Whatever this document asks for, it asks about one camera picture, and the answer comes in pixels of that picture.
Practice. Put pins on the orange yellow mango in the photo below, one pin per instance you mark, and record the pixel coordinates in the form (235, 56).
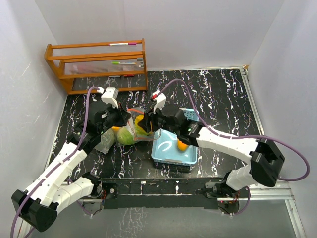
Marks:
(182, 146)

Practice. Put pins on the green capped marker pen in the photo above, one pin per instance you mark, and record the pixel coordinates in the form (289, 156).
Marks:
(123, 63)

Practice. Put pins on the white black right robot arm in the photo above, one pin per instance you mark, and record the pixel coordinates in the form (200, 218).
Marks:
(263, 159)

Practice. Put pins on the grey binder clip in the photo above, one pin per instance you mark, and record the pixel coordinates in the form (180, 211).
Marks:
(140, 62)

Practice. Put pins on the pink white marker pen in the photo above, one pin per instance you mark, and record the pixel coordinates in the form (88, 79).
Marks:
(123, 44)

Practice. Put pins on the clear orange-zip bag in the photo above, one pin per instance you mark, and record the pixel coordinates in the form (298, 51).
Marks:
(132, 133)
(98, 146)

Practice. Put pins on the netted green melon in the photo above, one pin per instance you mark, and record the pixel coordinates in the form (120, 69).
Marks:
(107, 140)

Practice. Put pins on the wooden shelf rack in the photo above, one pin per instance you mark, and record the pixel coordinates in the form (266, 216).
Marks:
(70, 62)

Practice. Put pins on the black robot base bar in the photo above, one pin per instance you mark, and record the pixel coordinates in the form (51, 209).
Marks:
(165, 192)

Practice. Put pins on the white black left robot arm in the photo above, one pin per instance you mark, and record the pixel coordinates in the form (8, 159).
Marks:
(41, 202)

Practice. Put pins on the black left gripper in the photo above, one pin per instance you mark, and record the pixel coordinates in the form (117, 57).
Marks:
(121, 113)

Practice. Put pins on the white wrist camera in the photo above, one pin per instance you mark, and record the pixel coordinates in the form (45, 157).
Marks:
(109, 95)
(159, 100)

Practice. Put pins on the light blue plastic basket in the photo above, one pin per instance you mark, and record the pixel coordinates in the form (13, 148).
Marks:
(165, 150)

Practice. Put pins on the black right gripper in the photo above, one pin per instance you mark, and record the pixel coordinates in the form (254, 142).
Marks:
(149, 120)

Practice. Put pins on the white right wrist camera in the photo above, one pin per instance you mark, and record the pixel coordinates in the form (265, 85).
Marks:
(159, 100)

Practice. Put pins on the yellow starfruit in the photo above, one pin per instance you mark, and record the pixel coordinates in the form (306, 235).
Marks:
(138, 129)

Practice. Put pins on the green cabbage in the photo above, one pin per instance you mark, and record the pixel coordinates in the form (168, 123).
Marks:
(124, 137)

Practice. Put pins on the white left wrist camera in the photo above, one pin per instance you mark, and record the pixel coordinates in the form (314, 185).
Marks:
(109, 95)

